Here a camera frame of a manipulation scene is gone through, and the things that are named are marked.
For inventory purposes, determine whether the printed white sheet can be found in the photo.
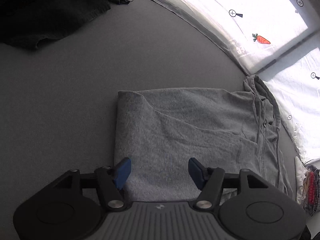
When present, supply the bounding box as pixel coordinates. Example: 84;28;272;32
130;0;320;165

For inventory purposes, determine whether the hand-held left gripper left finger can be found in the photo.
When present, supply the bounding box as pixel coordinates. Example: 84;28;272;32
54;157;132;212

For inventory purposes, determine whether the grey window frame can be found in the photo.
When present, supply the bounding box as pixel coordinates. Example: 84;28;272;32
225;30;320;75

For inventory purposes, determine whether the folded white garment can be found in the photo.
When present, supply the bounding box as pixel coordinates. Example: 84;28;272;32
294;156;309;205

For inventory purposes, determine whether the folded plaid shirt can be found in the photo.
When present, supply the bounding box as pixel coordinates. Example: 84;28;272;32
304;164;320;216

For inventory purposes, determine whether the folded beige garment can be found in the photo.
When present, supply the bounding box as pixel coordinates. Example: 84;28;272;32
299;176;310;202

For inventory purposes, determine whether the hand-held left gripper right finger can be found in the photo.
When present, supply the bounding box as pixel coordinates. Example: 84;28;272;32
188;157;269;210

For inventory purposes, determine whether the grey zip hoodie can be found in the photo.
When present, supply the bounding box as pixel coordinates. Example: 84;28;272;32
114;74;293;203

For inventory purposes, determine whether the black knit garment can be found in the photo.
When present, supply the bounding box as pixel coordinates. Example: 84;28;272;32
0;0;112;51

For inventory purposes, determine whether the folded red knit garment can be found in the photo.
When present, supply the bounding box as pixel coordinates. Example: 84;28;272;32
307;171;317;205

